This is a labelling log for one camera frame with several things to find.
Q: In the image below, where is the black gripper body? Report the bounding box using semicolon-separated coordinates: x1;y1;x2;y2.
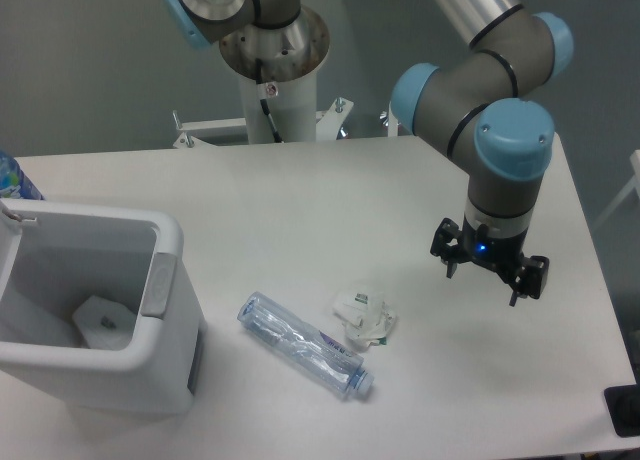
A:
449;220;528;284

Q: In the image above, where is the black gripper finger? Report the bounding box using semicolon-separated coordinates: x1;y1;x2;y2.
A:
509;255;550;307
430;218;463;279

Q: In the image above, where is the clear plastic water bottle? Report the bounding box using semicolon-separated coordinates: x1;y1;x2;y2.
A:
237;292;374;399

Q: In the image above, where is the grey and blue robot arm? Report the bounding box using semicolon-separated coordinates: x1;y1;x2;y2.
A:
164;0;574;299

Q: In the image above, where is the white plastic trash can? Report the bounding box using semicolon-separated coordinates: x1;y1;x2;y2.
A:
1;199;207;414

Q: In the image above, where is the crumpled white paper wrapper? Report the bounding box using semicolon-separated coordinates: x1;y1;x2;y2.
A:
331;280;398;353

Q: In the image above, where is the black device at table edge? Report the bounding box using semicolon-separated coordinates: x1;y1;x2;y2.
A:
604;384;639;438

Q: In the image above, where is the blue labelled bottle at edge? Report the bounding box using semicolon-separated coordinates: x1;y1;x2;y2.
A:
0;151;45;200

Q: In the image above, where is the white frame at right edge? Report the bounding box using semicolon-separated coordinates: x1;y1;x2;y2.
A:
593;150;639;231

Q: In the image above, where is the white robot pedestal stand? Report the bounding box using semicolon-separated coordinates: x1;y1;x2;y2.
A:
173;7;354;148

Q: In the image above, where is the black cable on pedestal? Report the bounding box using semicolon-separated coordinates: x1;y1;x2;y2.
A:
254;57;284;144

